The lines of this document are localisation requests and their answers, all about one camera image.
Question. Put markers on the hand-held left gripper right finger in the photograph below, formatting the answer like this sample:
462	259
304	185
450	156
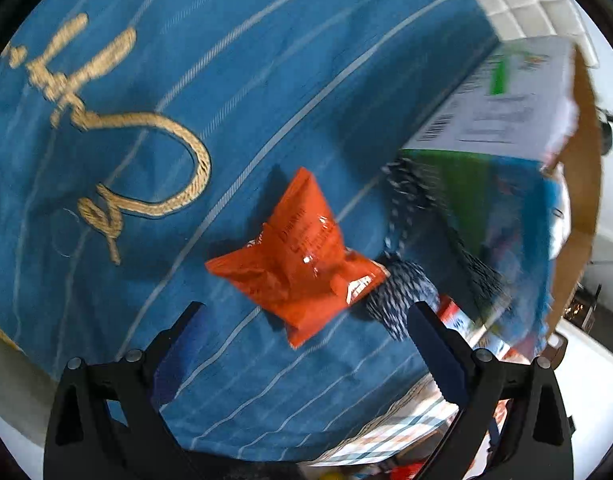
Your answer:
439	355

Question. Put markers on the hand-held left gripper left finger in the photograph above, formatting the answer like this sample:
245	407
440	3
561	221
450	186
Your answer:
179	355

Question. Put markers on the orange snack packet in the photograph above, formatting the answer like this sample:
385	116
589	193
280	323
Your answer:
299	260

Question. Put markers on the printed cardboard box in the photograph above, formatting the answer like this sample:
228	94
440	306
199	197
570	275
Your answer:
491	175

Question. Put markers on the plaid printed cloth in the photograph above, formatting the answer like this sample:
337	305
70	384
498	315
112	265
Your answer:
411	425

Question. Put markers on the navy white patterned cloth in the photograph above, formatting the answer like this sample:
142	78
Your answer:
399	290

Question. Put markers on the blue striped blanket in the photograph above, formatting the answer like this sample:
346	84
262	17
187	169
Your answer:
186	125

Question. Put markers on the white tufted headboard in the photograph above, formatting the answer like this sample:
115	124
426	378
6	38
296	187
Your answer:
531	5

